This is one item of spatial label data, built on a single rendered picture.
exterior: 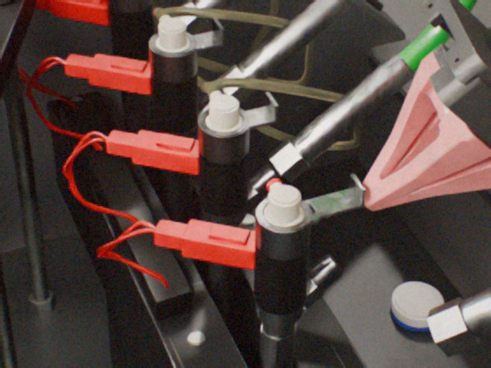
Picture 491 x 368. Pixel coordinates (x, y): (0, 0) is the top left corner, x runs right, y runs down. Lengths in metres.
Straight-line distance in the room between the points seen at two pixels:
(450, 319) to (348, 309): 0.39
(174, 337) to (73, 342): 0.21
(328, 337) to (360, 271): 0.25
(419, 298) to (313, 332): 0.23
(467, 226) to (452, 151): 0.34
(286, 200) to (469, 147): 0.09
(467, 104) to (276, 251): 0.12
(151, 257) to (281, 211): 0.16
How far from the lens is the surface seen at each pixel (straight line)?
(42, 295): 0.89
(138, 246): 0.71
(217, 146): 0.62
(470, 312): 0.51
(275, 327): 0.61
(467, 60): 0.52
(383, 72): 0.66
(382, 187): 0.58
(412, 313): 0.88
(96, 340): 0.88
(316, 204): 0.58
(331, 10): 0.71
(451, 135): 0.54
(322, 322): 0.68
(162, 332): 0.68
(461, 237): 0.90
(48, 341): 0.88
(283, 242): 0.57
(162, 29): 0.68
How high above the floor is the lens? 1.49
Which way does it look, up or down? 39 degrees down
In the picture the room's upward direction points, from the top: 3 degrees clockwise
